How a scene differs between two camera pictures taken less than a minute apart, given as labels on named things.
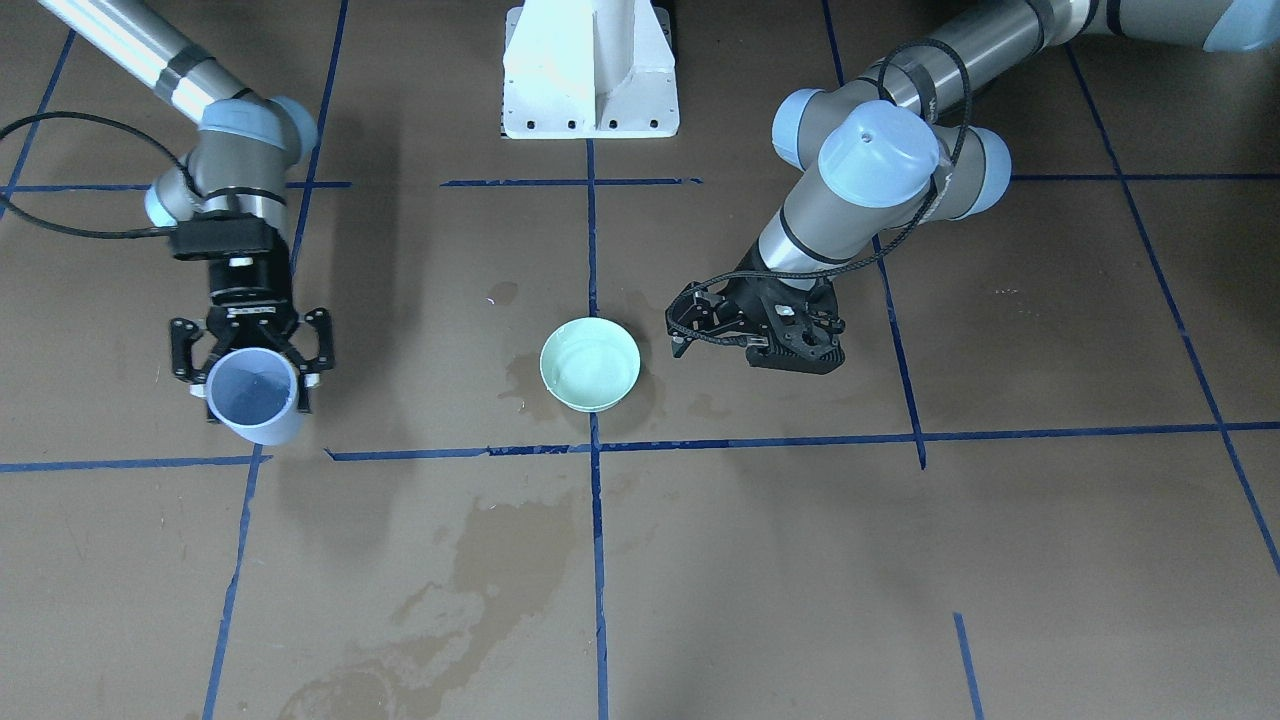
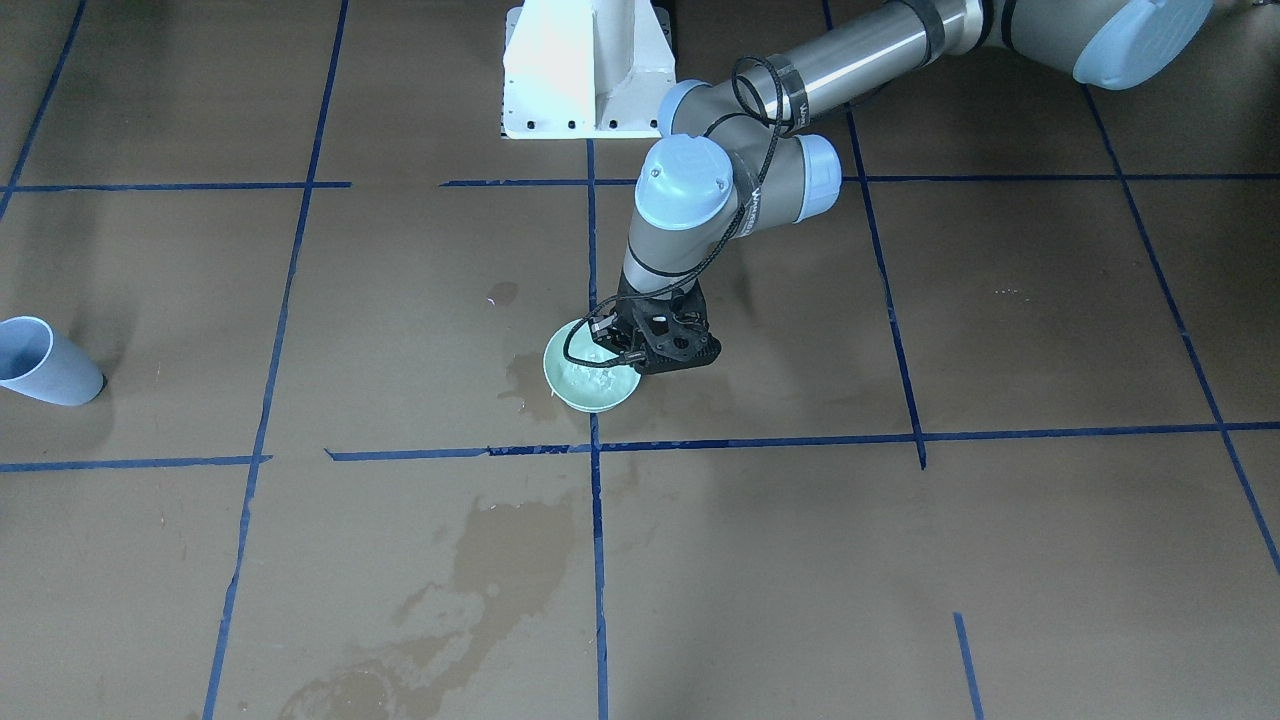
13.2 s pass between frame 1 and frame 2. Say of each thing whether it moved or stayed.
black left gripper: moved
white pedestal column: stayed
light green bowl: stayed
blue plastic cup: moved
